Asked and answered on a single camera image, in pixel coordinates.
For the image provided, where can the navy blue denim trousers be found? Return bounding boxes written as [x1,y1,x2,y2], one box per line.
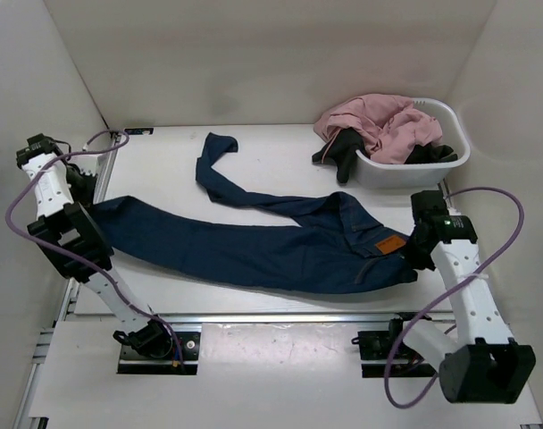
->
[89,133,418,295]

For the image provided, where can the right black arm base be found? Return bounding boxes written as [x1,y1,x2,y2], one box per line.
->
[351,312,436,379]

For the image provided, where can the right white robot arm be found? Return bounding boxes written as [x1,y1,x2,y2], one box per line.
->
[383,190,536,404]

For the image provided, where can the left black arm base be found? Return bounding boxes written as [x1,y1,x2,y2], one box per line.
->
[113,322,201,375]

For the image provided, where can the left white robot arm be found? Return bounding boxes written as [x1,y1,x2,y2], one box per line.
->
[16,134,176,358]

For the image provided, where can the blue label sticker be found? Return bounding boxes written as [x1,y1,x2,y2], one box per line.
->
[124,127,155,136]

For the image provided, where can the white plastic laundry basket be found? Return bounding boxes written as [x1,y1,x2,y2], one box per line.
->
[352,97,471,189]

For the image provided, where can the black garment with pink stripe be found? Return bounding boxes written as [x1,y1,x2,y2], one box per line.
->
[312,129,363,185]

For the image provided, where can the white front panel board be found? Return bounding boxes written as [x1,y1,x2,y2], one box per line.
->
[29,322,540,428]

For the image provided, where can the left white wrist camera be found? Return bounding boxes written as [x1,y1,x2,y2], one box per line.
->
[68,155,107,177]

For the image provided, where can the left aluminium frame rail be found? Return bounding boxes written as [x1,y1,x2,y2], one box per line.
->
[12,129,121,428]

